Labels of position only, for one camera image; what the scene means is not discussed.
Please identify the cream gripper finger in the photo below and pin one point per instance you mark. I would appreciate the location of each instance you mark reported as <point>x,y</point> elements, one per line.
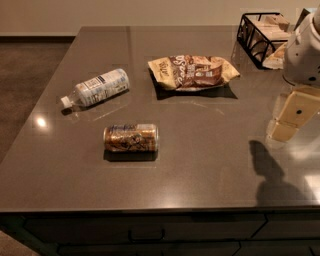
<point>279,104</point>
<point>299,108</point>

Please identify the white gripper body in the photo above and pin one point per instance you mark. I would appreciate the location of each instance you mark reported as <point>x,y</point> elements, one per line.
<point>302,56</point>

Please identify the orange soda can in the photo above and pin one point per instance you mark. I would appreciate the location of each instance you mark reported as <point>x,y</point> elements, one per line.
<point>122,138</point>

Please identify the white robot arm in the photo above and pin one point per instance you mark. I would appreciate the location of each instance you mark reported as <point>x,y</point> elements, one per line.
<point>301,70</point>

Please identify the brown chip bag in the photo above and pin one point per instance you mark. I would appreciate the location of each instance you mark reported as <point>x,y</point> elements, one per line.
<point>192,73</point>

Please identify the packets in basket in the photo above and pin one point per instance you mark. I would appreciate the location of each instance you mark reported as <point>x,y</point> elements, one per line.
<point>269,40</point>

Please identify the clear plastic water bottle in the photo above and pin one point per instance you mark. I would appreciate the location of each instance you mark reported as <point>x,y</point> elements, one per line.
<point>97,89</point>

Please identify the black wire basket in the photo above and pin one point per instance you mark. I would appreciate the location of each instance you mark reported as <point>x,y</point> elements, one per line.
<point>246,31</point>

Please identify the dark drawer handle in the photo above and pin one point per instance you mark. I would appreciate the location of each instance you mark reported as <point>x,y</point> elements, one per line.
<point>146,236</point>

